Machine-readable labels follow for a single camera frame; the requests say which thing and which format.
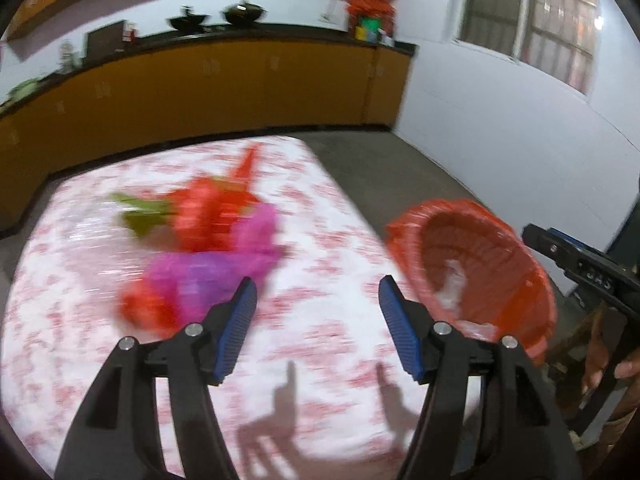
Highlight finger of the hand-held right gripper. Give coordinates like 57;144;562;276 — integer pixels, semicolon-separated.
522;224;596;273

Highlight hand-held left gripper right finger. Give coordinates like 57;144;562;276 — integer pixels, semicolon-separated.
378;275;583;480

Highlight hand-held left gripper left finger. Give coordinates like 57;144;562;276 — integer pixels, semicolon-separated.
54;276;258;480

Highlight red plastic liner bag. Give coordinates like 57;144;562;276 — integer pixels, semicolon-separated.
385;199;558;366

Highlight purple plastic bag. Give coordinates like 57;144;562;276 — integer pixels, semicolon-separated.
145;205;287;322

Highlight orange plastic lattice basket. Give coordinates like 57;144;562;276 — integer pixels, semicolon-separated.
385;199;558;366

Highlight orange-red plastic bag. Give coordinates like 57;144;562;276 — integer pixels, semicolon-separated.
117;280;182;333
170;144;273;255

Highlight green snack wrapper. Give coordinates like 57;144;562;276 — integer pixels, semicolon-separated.
110;192;173;237

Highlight person's right hand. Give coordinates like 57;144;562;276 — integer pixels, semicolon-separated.
582;305;640;395

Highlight brown wooden chair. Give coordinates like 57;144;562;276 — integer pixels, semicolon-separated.
544;305;608;411

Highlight table with floral tablecloth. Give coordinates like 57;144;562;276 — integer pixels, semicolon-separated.
2;135;426;476

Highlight barred window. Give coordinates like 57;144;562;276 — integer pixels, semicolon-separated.
459;0;602;96

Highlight wooden base cabinets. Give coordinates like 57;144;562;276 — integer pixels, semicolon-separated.
0;42;416;235

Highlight red knotted plastic bag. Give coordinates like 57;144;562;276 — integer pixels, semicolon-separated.
346;0;396;23

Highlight black kitchen countertop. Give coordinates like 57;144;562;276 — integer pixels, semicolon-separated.
0;22;418;116

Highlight black wok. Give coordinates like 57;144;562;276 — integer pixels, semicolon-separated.
167;6;210;34

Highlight black pot with lid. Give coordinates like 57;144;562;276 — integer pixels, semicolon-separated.
222;0;266;26

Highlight dark cutting board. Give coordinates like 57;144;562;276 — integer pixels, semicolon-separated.
85;20;126;58

